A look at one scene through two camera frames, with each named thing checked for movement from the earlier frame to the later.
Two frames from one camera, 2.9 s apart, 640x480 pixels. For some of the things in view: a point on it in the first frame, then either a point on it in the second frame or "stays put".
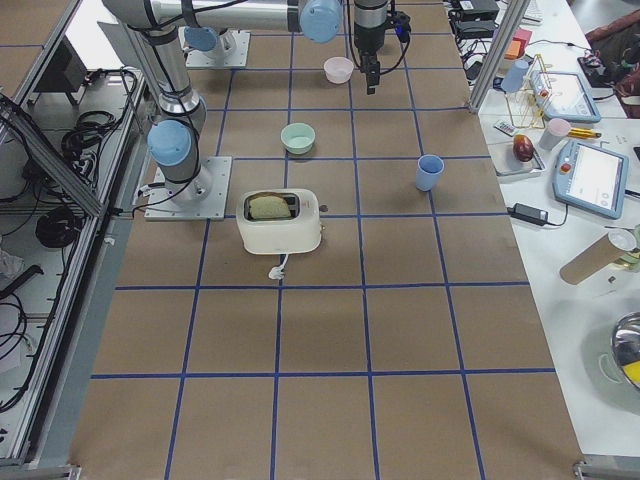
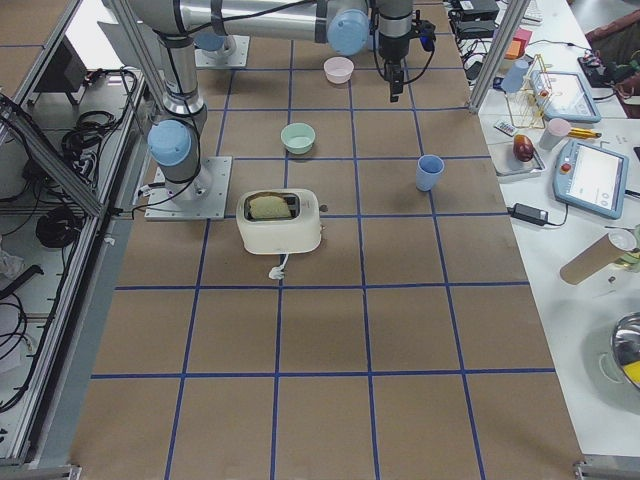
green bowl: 298,137 stays put
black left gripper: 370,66 → 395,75
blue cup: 428,169 stays put
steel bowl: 626,344 stays put
